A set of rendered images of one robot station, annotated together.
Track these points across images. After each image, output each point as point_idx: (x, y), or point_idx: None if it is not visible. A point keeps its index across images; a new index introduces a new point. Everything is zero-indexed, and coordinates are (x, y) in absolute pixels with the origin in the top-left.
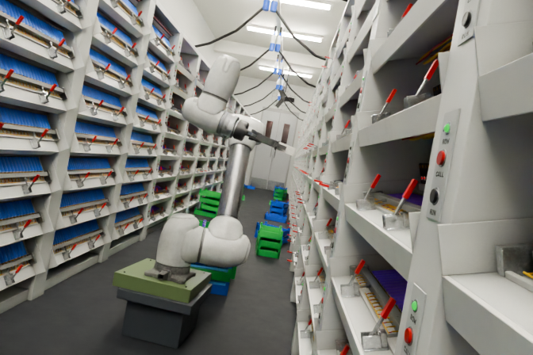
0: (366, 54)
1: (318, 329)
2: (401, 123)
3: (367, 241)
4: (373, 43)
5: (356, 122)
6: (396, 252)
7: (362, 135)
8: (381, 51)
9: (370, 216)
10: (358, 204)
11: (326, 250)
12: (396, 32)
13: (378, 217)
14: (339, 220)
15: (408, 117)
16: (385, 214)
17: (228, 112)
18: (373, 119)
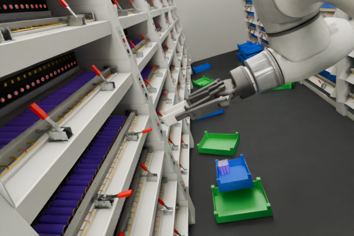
0: (106, 10)
1: (175, 168)
2: (153, 50)
3: (161, 89)
4: (114, 8)
5: (131, 62)
6: (165, 74)
7: (140, 65)
8: (127, 20)
9: (158, 84)
10: (156, 89)
11: (163, 141)
12: (134, 17)
13: (156, 83)
14: (156, 116)
15: (154, 48)
16: (152, 85)
17: (260, 52)
18: (141, 54)
